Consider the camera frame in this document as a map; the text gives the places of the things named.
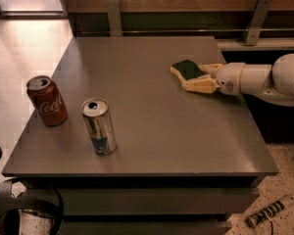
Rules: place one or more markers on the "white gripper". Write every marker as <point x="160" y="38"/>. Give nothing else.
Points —
<point x="229" y="78"/>

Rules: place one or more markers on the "yellow sponge with green top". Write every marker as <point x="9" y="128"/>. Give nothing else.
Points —
<point x="186" y="71"/>

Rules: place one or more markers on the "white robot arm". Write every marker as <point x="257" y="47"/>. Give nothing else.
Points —
<point x="273" y="84"/>

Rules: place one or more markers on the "silver blue energy drink can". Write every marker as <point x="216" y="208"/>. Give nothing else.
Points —
<point x="96" y="115"/>

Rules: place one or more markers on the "red coke can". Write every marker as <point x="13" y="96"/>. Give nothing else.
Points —
<point x="47" y="99"/>

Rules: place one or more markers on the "grey drawer cabinet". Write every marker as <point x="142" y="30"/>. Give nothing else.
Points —
<point x="184" y="162"/>

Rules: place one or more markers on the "white power strip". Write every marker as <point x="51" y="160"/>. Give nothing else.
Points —
<point x="270" y="211"/>

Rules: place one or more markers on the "right metal wall bracket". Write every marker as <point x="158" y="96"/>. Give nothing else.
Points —
<point x="252" y="33"/>

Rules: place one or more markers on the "metal wall bracket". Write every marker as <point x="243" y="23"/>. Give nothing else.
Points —
<point x="252" y="33"/>
<point x="114" y="18"/>

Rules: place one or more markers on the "left metal wall bracket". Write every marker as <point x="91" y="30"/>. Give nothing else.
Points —
<point x="114" y="18"/>

